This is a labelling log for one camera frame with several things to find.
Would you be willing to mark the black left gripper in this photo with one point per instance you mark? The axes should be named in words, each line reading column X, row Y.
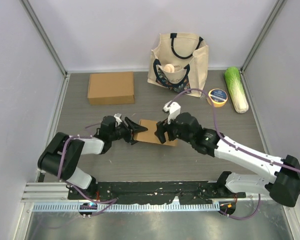
column 135, row 127

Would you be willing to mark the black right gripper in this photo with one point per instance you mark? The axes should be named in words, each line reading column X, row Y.
column 162, row 127

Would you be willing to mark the small cardboard box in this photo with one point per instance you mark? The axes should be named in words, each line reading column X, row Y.
column 149, row 135

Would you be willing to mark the large cardboard box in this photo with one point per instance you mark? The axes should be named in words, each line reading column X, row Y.
column 111, row 88

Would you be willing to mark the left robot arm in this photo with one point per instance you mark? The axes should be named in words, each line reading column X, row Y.
column 60, row 158

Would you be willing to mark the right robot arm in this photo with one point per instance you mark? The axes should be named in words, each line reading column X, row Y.
column 276, row 177

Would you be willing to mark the wooden ball in bag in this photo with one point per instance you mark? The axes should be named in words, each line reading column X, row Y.
column 169, row 68

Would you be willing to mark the yellow tape roll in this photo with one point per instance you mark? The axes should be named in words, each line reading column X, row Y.
column 217, row 97

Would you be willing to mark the beige canvas tote bag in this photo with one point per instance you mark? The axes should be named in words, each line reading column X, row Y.
column 189, row 54

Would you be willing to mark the green plush cabbage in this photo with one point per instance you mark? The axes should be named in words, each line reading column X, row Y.
column 235, row 89

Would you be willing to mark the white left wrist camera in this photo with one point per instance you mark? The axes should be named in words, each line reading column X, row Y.
column 118, row 118

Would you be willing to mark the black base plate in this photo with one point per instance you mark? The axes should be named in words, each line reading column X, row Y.
column 154, row 192

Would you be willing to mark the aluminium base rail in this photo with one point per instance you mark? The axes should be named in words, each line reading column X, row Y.
column 57, row 191

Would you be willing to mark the white slotted cable duct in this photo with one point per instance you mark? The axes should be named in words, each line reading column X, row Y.
column 175, row 206

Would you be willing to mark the left aluminium frame post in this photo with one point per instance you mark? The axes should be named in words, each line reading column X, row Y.
column 43, row 35

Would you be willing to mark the aluminium frame post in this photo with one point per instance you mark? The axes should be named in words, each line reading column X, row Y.
column 274, row 13
column 43, row 35

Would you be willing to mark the right aluminium frame post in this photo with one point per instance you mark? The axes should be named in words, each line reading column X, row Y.
column 274, row 13

